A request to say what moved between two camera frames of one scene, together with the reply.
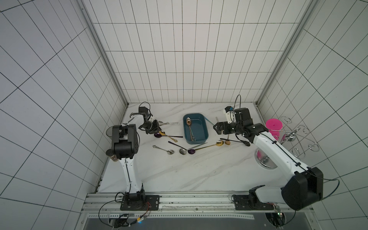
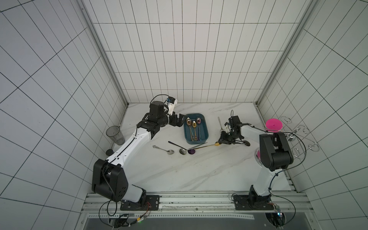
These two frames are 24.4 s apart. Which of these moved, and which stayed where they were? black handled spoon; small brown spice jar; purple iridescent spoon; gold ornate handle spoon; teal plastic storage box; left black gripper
Moved: left black gripper; gold ornate handle spoon
Stayed: black handled spoon; purple iridescent spoon; small brown spice jar; teal plastic storage box
